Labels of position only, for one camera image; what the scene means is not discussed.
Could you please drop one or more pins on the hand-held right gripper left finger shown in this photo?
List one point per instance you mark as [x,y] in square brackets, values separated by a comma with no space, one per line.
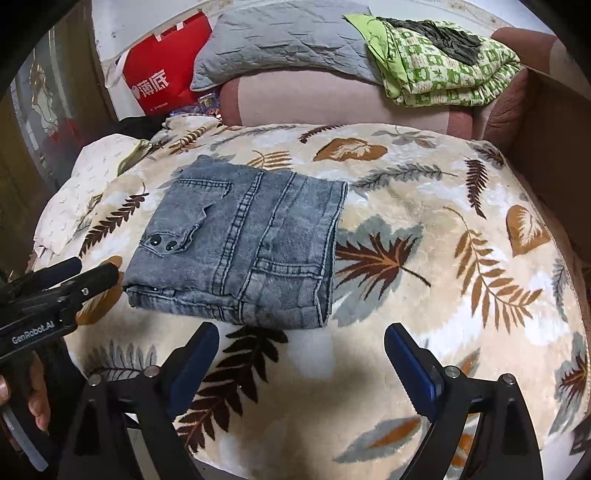
[198,355]

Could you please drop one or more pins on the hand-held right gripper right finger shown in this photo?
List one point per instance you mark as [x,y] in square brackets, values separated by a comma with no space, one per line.
[408,364]

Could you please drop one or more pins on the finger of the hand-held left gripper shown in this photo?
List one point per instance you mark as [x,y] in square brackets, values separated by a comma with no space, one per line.
[51,277]
[87,286]

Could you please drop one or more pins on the blue denim pants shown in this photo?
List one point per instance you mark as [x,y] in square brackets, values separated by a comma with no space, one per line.
[258,240]

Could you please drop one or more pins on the person's left hand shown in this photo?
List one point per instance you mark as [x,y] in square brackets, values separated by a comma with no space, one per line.
[39,392]

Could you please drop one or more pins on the leaf print plush blanket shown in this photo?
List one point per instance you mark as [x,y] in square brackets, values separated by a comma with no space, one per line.
[415,286]

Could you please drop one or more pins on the white printed cloth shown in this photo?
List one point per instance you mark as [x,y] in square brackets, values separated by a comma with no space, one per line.
[92,170]

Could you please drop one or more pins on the black cloth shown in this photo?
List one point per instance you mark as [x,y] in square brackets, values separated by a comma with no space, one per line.
[138,128]

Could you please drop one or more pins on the decorated glass cabinet door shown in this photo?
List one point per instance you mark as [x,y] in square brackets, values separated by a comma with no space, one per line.
[46,106]

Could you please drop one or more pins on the colourful printed packet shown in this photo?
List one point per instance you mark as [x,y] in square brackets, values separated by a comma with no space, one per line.
[205,104]

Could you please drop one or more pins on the red shopping bag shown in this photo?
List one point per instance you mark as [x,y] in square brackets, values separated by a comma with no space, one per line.
[157,78]

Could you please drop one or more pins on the brown cardboard box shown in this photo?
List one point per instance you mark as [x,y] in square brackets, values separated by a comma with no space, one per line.
[554,138]

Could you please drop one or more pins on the green patterned quilt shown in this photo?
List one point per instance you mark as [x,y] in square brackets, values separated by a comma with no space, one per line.
[438,78]

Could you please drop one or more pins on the grey quilted pillow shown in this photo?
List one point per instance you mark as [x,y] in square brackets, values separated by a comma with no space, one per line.
[286,41]

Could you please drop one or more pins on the dark grey cloth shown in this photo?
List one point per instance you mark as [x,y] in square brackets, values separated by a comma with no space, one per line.
[443,39]

